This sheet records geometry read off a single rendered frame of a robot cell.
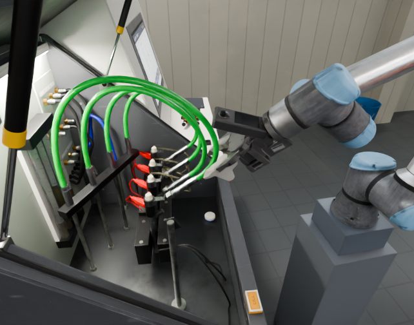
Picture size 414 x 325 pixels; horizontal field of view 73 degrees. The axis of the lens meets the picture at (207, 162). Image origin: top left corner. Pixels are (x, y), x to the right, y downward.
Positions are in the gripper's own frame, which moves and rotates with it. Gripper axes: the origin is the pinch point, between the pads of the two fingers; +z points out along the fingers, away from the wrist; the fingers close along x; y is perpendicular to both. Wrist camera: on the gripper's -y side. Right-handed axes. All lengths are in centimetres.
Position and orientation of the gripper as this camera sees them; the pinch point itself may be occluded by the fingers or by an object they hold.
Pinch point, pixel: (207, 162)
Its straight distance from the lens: 69.1
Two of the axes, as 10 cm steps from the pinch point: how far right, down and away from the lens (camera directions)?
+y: 7.4, 5.3, 4.1
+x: 1.3, -7.2, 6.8
